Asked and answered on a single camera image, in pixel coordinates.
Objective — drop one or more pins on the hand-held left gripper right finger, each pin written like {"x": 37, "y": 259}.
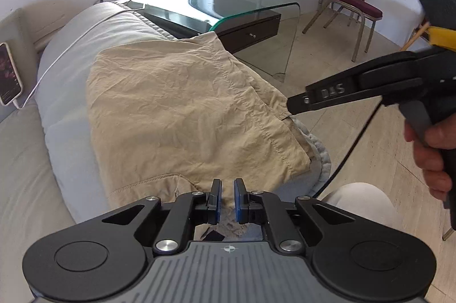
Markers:
{"x": 240, "y": 203}

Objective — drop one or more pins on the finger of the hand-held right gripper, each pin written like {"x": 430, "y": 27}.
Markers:
{"x": 297, "y": 103}

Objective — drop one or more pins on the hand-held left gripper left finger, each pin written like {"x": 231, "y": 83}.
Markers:
{"x": 213, "y": 203}

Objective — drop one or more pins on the beige jacket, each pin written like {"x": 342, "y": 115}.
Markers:
{"x": 178, "y": 103}

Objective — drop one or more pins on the person's right hand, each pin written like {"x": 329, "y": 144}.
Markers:
{"x": 431, "y": 164}

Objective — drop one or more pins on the wooden easel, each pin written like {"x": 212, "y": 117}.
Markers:
{"x": 420, "y": 30}

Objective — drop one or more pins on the dark drawer cabinet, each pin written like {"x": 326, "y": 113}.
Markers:
{"x": 249, "y": 34}

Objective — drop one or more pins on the person's white trousers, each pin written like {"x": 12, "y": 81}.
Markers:
{"x": 356, "y": 203}

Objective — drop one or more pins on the glass coffee table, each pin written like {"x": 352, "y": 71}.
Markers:
{"x": 221, "y": 0}

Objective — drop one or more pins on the light grey sofa cushion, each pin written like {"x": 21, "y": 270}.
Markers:
{"x": 71, "y": 75}

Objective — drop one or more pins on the smartphone in white case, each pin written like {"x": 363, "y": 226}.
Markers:
{"x": 9, "y": 75}

